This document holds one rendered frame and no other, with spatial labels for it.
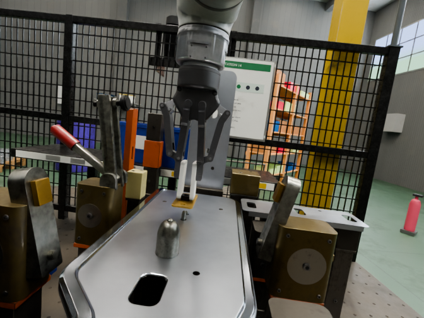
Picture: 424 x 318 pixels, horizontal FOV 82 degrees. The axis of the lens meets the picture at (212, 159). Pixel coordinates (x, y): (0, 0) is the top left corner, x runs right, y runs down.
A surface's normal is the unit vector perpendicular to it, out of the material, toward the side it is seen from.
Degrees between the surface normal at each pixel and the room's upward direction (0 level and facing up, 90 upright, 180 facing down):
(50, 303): 0
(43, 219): 78
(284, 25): 90
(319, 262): 90
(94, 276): 0
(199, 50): 90
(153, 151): 90
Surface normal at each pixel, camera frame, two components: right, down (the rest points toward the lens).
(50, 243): 0.99, -0.08
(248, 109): -0.07, 0.12
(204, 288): 0.12, -0.98
